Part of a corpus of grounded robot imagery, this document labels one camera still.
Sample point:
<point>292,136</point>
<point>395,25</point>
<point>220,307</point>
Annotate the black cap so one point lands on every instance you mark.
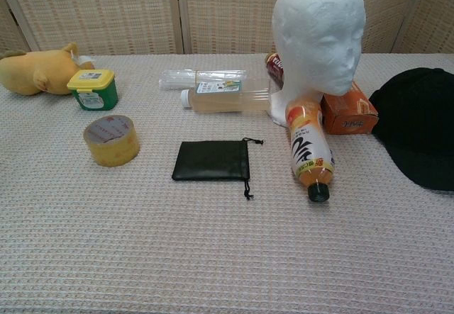
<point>415,115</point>

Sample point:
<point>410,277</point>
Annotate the light tea bottle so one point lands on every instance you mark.
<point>227,102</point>

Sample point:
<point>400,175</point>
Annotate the orange drink bottle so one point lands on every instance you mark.
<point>305,140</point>

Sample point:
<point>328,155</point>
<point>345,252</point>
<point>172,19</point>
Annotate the white foam mannequin head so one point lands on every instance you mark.
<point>319,27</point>

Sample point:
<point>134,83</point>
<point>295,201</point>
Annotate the clear pack of straws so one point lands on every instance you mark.
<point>184,76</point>

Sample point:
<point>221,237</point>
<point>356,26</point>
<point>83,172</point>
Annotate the red label drink bottle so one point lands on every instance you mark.
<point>275,67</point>

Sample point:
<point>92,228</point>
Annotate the beige woven tablecloth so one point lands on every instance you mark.
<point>213,250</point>

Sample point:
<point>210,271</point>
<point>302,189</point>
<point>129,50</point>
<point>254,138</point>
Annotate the yellow packing tape roll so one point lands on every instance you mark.
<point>106,155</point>

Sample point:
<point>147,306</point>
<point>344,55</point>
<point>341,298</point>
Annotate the orange cardboard box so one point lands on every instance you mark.
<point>351,120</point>

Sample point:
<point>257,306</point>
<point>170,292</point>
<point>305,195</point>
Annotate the green container yellow lid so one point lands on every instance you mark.
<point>95,98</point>

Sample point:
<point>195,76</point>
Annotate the woven folding screen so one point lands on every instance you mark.
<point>106,9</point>

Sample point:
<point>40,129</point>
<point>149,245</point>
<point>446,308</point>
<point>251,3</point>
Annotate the yellow plush toy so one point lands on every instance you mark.
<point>32,69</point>

